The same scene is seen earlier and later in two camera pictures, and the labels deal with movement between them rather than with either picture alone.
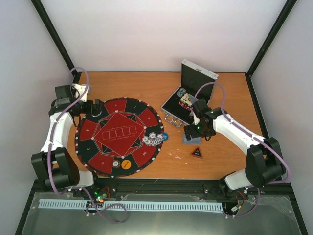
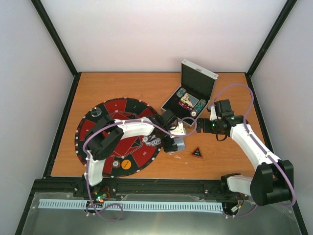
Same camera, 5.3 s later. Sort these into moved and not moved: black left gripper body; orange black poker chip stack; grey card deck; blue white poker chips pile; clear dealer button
Moved: grey card deck; black left gripper body
Not moved: blue white poker chips pile; clear dealer button; orange black poker chip stack
